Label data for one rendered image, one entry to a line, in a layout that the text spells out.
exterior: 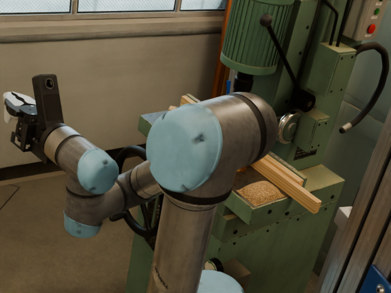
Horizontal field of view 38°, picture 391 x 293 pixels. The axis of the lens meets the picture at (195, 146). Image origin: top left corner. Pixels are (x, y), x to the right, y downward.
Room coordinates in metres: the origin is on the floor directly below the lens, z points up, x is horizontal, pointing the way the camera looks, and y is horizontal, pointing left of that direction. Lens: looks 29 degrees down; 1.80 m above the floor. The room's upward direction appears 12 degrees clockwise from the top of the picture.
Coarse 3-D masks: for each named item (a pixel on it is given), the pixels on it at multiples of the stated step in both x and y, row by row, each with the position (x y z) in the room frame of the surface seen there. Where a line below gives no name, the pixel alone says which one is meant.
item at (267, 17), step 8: (264, 16) 1.49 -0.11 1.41; (264, 24) 1.49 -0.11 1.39; (272, 32) 1.52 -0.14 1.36; (272, 40) 1.54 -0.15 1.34; (280, 48) 1.55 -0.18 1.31; (280, 56) 1.57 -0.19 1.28; (288, 64) 1.59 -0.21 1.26; (288, 72) 1.60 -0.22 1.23; (296, 80) 1.63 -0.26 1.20; (296, 88) 1.64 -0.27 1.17; (296, 96) 1.67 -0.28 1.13; (304, 96) 1.66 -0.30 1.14; (312, 96) 1.67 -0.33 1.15; (296, 104) 1.66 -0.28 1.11; (304, 104) 1.65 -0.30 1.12; (312, 104) 1.67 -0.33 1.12
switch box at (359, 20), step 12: (360, 0) 1.77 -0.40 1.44; (372, 0) 1.76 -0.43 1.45; (384, 0) 1.80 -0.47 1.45; (360, 12) 1.76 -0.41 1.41; (372, 12) 1.77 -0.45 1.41; (348, 24) 1.78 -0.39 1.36; (360, 24) 1.75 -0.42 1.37; (348, 36) 1.77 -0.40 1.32; (360, 36) 1.75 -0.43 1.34; (372, 36) 1.80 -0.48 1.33
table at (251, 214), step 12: (144, 120) 1.76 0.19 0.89; (144, 132) 1.76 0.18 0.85; (252, 168) 1.58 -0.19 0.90; (240, 180) 1.49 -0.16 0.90; (252, 180) 1.51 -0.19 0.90; (264, 180) 1.52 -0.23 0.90; (228, 204) 1.42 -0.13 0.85; (240, 204) 1.39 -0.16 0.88; (252, 204) 1.37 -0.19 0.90; (264, 204) 1.39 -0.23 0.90; (276, 204) 1.42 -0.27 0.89; (288, 204) 1.46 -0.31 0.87; (240, 216) 1.38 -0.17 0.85; (252, 216) 1.35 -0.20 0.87; (264, 216) 1.39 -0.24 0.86
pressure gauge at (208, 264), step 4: (208, 260) 1.35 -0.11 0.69; (212, 260) 1.35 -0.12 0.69; (216, 260) 1.35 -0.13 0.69; (204, 264) 1.36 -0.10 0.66; (208, 264) 1.35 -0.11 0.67; (212, 264) 1.34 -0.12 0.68; (216, 264) 1.34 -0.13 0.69; (220, 264) 1.34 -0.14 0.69; (204, 268) 1.36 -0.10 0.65; (208, 268) 1.35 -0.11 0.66; (212, 268) 1.34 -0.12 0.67; (216, 268) 1.33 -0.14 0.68; (220, 268) 1.33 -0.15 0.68
